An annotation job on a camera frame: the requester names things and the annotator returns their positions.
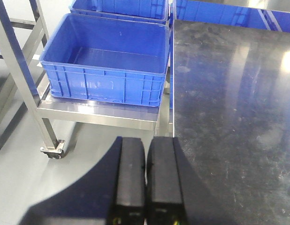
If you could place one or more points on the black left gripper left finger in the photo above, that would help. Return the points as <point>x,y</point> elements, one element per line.
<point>128,207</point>

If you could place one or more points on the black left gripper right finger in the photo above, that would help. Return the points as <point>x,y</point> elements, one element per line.
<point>164,202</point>

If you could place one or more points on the cart caster wheel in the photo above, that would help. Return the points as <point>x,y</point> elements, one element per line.
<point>56,153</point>

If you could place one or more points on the blue bin beside table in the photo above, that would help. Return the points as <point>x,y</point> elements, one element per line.
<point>107,60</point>

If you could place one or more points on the steel wheeled cart left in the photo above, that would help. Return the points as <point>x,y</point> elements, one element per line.
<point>35,96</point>

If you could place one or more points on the blue crate far on cart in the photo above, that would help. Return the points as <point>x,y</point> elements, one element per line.
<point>149,11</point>

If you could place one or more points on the blue crate behind table middle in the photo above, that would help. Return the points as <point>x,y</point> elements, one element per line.
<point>259,14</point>

